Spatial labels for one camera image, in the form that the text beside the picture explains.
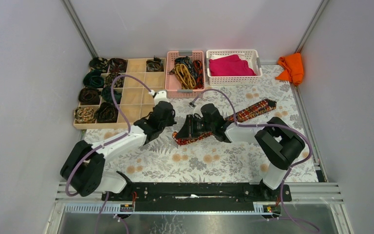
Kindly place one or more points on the rolled brown dotted tie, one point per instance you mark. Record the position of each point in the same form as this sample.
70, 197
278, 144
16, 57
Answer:
110, 78

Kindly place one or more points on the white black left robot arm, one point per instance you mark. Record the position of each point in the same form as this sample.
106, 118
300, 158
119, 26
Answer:
84, 167

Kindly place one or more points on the rolled camouflage tie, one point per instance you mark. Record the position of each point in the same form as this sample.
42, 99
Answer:
100, 64

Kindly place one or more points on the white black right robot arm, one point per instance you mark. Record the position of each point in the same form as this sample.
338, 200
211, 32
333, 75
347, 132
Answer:
280, 143

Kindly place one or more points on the yellow patterned tie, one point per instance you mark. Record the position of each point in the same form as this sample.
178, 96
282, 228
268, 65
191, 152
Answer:
183, 75

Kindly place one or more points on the rolled grey striped tie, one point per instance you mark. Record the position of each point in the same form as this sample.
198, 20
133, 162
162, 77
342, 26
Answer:
155, 65

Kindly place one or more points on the rolled black brown tie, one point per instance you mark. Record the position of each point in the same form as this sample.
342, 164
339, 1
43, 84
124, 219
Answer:
106, 113

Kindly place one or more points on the rolled tan patterned tie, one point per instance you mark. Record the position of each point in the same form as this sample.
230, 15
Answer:
84, 115

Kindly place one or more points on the dark teal patterned tie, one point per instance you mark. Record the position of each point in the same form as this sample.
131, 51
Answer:
186, 61

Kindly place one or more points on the rolled dark green tie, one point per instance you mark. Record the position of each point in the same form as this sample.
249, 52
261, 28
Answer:
107, 95

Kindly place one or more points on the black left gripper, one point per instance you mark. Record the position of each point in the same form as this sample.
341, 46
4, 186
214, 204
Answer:
160, 121

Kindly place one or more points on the rolled dark brown tie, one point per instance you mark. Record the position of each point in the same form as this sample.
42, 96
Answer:
89, 96

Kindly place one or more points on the red checkered patterned tie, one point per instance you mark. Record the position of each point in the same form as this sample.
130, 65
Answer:
257, 109

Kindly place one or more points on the rolled dark red tie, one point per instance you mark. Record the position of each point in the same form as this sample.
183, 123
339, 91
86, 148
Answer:
117, 65

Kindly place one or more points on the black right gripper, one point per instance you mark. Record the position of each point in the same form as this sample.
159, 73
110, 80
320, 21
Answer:
185, 131

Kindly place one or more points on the magenta folded cloth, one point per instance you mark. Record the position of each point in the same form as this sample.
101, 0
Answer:
230, 66

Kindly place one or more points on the orange cloth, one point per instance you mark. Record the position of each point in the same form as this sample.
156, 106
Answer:
293, 69

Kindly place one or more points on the pink plastic basket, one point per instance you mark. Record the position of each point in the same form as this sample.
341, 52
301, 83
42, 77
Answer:
172, 84

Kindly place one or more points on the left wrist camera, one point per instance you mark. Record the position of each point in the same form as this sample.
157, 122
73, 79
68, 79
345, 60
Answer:
159, 96

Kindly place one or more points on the rolled teal tie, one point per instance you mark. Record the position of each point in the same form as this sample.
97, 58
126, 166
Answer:
94, 79

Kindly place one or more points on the wooden compartment tray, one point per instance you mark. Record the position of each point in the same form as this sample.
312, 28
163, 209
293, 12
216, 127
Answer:
136, 102

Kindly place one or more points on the white plastic basket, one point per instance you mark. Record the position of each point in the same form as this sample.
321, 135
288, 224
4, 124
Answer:
251, 55

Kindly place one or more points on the orange black tie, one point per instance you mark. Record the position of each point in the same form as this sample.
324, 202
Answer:
198, 67

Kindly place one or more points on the white floral table mat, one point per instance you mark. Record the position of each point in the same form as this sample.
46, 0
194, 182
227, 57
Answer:
209, 160

